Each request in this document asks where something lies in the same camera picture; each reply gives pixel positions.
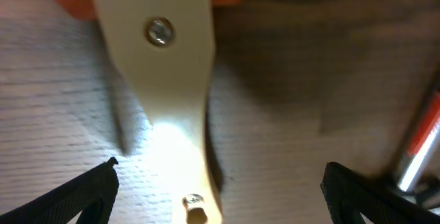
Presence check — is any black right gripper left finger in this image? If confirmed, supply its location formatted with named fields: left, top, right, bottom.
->
left=1, top=157, right=119, bottom=224

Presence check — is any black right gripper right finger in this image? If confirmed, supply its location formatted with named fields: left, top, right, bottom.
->
left=320, top=162, right=439, bottom=224

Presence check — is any small black-handled hammer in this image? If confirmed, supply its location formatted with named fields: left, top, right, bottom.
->
left=393, top=76, right=439, bottom=192

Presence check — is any red scraper wooden handle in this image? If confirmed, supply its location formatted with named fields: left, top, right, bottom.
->
left=54, top=0, right=240, bottom=223

